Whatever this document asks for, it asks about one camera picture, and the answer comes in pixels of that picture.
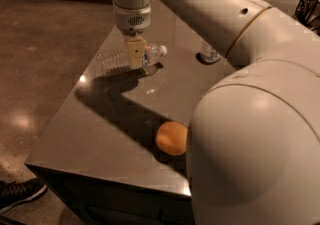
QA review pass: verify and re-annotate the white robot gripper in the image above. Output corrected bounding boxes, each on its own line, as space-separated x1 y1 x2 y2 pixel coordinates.
113 2 151 69

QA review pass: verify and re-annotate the clear plastic water bottle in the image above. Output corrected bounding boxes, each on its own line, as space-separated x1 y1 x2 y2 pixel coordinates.
96 43 168 76

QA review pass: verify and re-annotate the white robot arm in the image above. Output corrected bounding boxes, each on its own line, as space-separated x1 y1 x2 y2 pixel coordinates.
114 0 320 225

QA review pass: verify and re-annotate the upright blue-label water bottle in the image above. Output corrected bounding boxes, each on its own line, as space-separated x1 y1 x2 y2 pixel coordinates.
200 41 221 64

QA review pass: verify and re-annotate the orange fruit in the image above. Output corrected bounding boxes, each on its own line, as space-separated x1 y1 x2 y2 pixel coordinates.
155 121 188 156

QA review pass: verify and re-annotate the dark table cabinet base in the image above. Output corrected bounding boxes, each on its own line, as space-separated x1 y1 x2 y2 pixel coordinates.
27 164 195 225

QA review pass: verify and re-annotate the black sneaker with white sole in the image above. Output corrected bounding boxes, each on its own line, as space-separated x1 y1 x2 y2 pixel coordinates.
0 178 47 214

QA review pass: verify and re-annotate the black wire basket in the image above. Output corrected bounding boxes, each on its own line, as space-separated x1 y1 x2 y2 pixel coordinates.
294 0 320 35

